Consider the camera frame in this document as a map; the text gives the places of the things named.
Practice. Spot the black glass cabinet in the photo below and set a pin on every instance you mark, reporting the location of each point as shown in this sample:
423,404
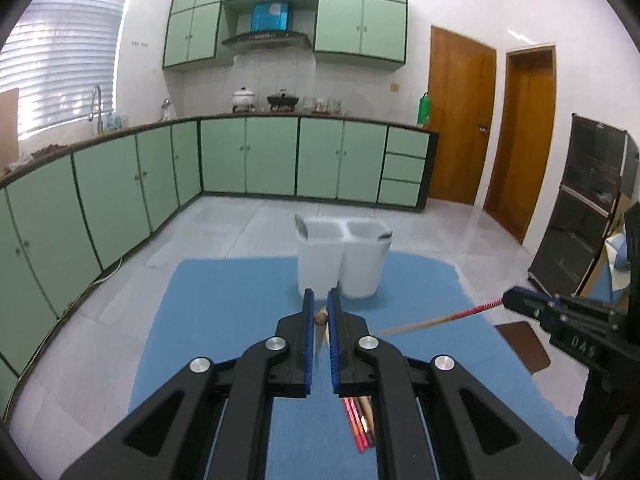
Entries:
580,185

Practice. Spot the white pot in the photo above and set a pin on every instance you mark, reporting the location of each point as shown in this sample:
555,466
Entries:
244,100

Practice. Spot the glass jar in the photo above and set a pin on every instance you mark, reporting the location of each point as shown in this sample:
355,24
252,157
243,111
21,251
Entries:
332,105
319,104

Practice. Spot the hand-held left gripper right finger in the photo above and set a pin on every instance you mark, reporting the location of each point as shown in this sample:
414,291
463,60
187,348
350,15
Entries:
334,360

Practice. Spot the brown cloth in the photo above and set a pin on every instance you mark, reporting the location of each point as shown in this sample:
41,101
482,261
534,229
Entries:
47,150

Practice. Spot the window blinds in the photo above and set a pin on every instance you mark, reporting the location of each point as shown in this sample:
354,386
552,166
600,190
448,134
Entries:
65,50

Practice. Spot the blue mat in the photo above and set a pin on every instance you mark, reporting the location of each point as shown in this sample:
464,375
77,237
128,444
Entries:
225,310

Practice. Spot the wooden door with knob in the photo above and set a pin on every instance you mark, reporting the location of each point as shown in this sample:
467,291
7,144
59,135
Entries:
460,120

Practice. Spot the black wok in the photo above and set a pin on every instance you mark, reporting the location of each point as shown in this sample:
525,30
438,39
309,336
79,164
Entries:
283,100

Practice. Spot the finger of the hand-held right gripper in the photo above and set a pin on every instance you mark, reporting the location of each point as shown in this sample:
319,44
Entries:
590,304
525,302

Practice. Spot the white utensil holder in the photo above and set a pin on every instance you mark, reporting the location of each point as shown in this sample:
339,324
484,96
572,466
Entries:
320,260

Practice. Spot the green kitchen cabinets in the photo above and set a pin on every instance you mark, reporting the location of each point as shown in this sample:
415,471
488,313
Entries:
385,25
270,155

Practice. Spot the green bottle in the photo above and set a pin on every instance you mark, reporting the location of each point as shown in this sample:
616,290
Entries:
424,110

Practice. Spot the metal faucet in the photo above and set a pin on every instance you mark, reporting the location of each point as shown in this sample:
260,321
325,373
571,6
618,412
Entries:
97,105

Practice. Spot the wall sockets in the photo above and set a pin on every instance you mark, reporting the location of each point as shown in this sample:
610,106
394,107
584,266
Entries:
140,44

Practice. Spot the small metal jug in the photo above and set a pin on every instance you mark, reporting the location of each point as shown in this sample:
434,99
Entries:
167,110

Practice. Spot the green lower kitchen cabinets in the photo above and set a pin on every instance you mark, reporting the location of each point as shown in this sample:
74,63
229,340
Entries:
270,155

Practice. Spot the brown wooden utensil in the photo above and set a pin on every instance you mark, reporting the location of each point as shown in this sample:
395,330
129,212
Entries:
368,410

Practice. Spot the range hood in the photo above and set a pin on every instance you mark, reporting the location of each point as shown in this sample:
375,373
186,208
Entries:
265,40

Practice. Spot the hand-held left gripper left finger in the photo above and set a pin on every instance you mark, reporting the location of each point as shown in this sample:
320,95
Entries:
309,360

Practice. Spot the green upper kitchen cabinets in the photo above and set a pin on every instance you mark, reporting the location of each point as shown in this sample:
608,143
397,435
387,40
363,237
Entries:
385,25

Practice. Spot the brown square coaster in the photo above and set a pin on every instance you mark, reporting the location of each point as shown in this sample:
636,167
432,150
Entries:
525,347

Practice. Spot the clear glass cups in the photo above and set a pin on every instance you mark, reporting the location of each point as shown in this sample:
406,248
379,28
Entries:
117,120

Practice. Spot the plain wooden door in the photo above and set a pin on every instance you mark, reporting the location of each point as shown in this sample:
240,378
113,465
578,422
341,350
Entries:
522,145

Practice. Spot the cardboard sheet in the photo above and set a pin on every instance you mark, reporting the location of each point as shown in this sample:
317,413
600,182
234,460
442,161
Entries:
9,125

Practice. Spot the blue box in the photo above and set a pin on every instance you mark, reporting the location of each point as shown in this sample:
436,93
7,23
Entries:
270,16

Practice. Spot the light blue cloth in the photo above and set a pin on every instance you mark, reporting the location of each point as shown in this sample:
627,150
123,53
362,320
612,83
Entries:
617,255

